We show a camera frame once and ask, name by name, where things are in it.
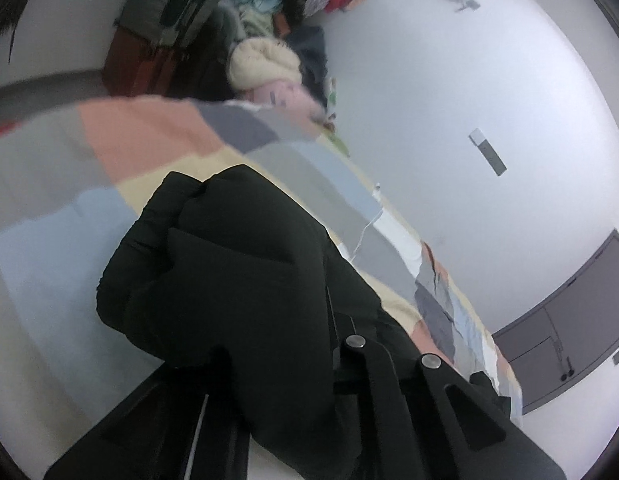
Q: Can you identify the pink cloth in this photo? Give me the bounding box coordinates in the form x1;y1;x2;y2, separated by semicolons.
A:
247;80;326;122

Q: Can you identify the grey suitcase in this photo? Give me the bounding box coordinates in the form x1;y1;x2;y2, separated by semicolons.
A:
114;0;226;52

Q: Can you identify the cream fleece blanket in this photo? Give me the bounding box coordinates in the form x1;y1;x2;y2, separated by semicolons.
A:
226;37;304;92

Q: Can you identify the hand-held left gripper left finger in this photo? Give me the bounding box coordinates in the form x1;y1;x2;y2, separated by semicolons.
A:
44;355;251;480

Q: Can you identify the black puffer jacket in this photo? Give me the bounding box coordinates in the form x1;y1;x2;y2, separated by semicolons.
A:
96;164;513;480

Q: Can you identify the pile of dark clothes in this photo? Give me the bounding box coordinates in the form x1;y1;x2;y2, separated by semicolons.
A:
217;0;331;111

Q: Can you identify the white and grey wall panel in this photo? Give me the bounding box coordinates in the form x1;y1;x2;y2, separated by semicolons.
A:
468;128;507;177

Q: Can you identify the red suitcase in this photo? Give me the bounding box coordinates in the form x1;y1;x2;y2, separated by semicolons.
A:
102;29;186;99

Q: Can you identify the grey door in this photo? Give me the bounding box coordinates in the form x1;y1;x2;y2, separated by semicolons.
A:
492;228;619;416

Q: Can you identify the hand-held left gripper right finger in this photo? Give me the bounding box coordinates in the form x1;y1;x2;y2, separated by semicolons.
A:
333;334;566;480

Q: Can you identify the white charger cable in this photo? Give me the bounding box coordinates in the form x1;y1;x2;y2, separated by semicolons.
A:
348;184;386;263

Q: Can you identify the checkered patchwork bed blanket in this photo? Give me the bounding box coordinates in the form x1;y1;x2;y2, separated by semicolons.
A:
0;96;525;480

